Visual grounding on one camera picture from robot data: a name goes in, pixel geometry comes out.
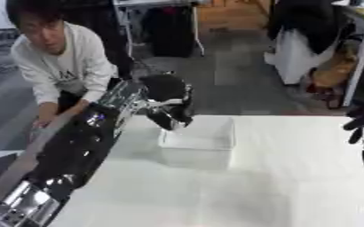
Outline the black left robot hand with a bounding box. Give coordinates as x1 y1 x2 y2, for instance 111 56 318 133
137 74 196 131

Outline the tan bag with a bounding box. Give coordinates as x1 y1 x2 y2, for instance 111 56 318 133
311 43 360 90

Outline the clear plastic box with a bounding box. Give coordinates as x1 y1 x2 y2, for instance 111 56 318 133
157 115 238 171

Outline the white metal rack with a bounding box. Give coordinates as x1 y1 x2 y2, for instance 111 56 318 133
112 0 207 58

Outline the black bag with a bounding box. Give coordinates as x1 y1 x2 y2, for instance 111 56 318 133
139 4 198 59

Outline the white chair with black coat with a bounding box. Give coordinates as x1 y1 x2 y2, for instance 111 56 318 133
263 0 358 86

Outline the person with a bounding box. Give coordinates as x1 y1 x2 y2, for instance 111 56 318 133
3 0 136 144

